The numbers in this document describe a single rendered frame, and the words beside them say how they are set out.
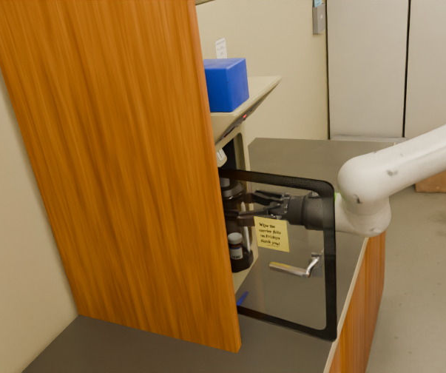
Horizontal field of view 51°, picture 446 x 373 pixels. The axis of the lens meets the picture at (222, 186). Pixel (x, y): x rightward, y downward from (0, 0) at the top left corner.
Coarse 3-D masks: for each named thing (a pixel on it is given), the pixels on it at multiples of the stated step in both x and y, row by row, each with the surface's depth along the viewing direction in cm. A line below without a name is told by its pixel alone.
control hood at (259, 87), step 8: (248, 80) 119; (256, 80) 118; (264, 80) 117; (272, 80) 116; (280, 80) 119; (256, 88) 111; (264, 88) 110; (272, 88) 116; (256, 96) 105; (264, 96) 114; (248, 104) 100; (216, 112) 96; (224, 112) 95; (232, 112) 95; (240, 112) 97; (216, 120) 96; (224, 120) 95; (232, 120) 95; (216, 128) 97; (224, 128) 96; (216, 136) 98
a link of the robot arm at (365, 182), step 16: (400, 144) 98; (416, 144) 96; (432, 144) 95; (352, 160) 98; (368, 160) 96; (384, 160) 96; (400, 160) 95; (416, 160) 95; (432, 160) 95; (352, 176) 96; (368, 176) 95; (384, 176) 95; (400, 176) 95; (416, 176) 96; (352, 192) 96; (368, 192) 95; (384, 192) 96; (352, 208) 101; (368, 208) 99
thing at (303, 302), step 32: (224, 192) 103; (256, 192) 98; (288, 192) 94; (320, 192) 90; (288, 224) 97; (320, 224) 93; (256, 256) 106; (288, 256) 101; (320, 256) 96; (256, 288) 110; (288, 288) 105; (320, 288) 100; (288, 320) 109; (320, 320) 104
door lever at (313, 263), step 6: (312, 258) 97; (270, 264) 98; (276, 264) 97; (282, 264) 97; (312, 264) 96; (318, 264) 97; (276, 270) 98; (282, 270) 97; (288, 270) 96; (294, 270) 95; (300, 270) 95; (306, 270) 94; (300, 276) 95; (306, 276) 94
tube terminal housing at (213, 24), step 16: (224, 0) 112; (208, 16) 105; (224, 16) 113; (208, 32) 106; (224, 32) 113; (208, 48) 106; (240, 128) 127; (224, 144) 118; (240, 144) 133; (240, 160) 135
